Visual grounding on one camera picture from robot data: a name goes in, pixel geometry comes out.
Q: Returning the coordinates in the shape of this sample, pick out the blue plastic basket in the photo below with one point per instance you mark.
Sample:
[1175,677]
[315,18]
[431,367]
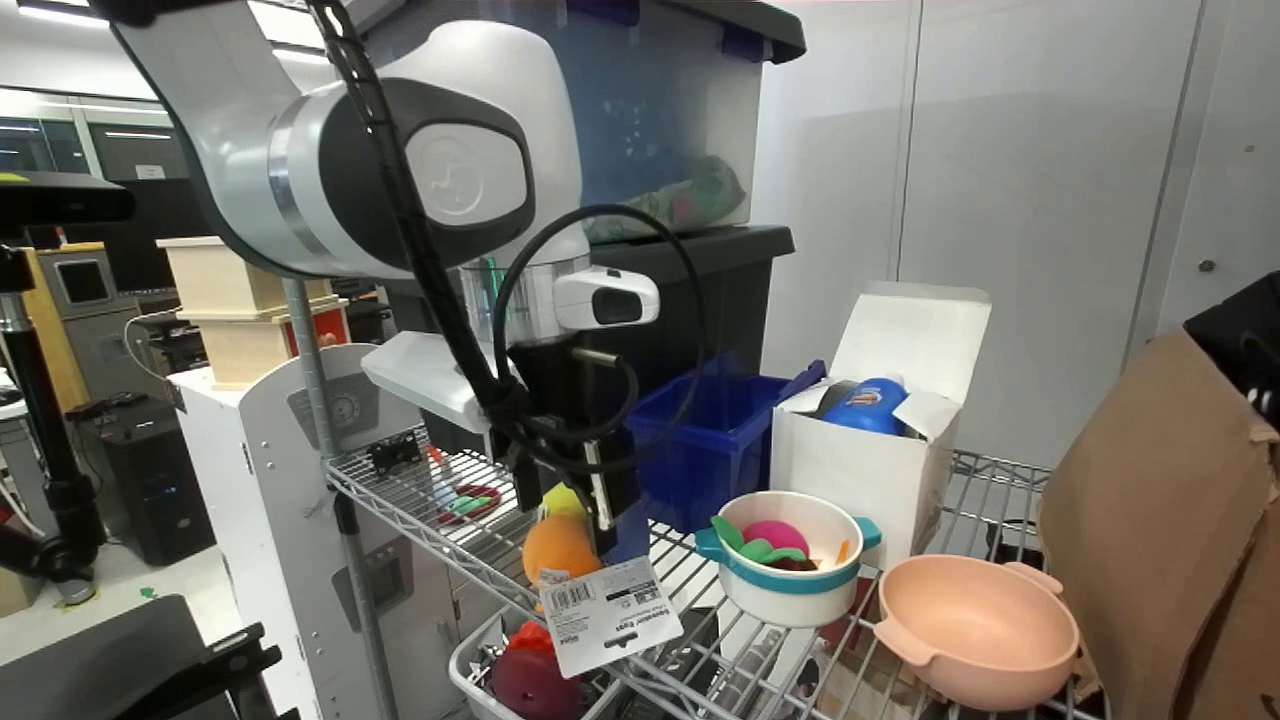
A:
[707,438]

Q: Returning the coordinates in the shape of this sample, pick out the netted pack of squish balls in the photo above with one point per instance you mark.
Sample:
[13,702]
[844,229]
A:
[594,610]

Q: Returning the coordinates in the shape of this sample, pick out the brown cardboard box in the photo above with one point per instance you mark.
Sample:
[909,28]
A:
[1164,533]

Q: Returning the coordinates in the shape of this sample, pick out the white open cardboard box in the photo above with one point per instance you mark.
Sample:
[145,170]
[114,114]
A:
[879,431]

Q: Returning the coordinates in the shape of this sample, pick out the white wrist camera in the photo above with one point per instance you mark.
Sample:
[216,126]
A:
[587,297]

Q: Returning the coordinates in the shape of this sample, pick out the white teal-rimmed toy bowl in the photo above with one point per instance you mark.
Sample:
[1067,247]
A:
[791,556]

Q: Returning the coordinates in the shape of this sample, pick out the black plastic storage bin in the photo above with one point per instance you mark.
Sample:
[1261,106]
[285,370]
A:
[697,320]

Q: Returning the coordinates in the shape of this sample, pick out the wire metal shelving rack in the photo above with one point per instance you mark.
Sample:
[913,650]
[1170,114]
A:
[751,670]

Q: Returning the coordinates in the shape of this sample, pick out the clear plastic storage tote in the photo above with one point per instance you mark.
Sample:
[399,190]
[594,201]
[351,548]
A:
[666,92]

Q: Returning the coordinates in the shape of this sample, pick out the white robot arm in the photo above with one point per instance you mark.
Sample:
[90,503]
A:
[455,170]

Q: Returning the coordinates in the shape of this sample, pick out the white wire basket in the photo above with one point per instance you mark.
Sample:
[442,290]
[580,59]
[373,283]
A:
[552,670]

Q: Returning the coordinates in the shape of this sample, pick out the pink plastic bowl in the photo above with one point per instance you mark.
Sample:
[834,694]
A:
[994,636]

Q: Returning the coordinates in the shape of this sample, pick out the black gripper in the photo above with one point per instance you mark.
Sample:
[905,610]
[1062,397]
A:
[572,420]

